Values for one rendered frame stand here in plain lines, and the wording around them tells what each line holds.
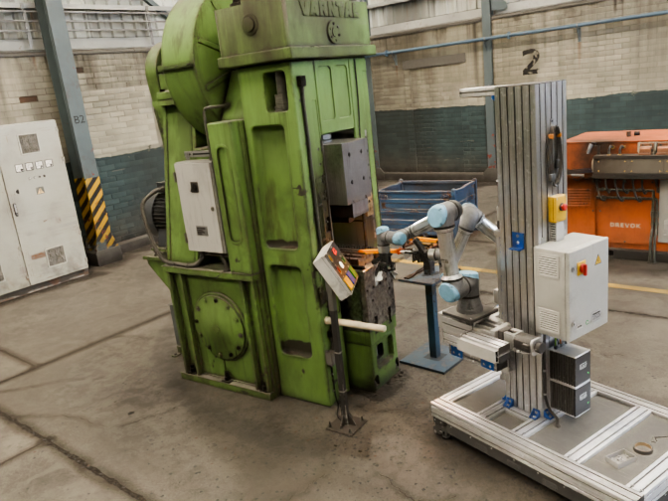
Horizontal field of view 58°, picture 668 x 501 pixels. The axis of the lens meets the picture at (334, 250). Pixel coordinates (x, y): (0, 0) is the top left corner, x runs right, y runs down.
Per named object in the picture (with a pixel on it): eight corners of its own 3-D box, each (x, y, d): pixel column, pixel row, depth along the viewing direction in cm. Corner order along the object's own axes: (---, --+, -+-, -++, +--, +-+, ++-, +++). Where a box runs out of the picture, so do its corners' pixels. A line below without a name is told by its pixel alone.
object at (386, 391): (425, 372, 451) (425, 371, 451) (388, 410, 405) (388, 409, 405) (380, 364, 473) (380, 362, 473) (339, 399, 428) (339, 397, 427)
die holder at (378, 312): (396, 313, 446) (391, 254, 434) (370, 333, 416) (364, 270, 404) (333, 304, 477) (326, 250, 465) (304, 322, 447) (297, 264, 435)
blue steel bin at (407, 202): (481, 229, 832) (478, 177, 813) (457, 246, 769) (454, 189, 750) (404, 226, 900) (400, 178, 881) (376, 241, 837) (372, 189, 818)
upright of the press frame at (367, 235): (395, 352, 490) (367, 56, 430) (379, 366, 470) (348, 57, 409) (349, 344, 515) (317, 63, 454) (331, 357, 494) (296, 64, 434)
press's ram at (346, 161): (377, 193, 425) (372, 135, 414) (348, 205, 394) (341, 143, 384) (328, 193, 448) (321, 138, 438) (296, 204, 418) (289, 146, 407)
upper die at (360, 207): (369, 211, 417) (367, 197, 414) (353, 218, 401) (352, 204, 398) (319, 210, 440) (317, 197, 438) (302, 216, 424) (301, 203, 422)
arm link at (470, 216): (484, 214, 357) (453, 287, 372) (482, 210, 367) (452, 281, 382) (465, 207, 357) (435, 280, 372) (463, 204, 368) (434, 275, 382)
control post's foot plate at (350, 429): (369, 419, 396) (368, 408, 394) (351, 437, 379) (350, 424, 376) (341, 413, 408) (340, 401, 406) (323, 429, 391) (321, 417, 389)
